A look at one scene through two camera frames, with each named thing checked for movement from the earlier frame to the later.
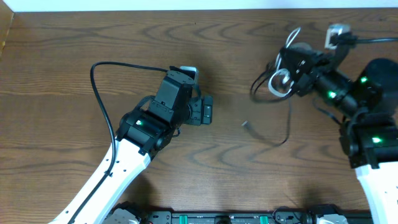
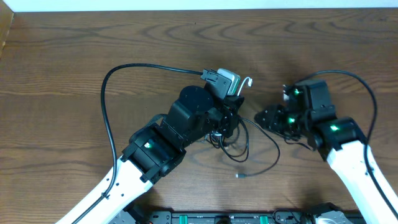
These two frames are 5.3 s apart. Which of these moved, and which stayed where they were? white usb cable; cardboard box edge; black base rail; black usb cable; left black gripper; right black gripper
Moved: left black gripper; right black gripper; black usb cable; white usb cable
Stayed: black base rail; cardboard box edge
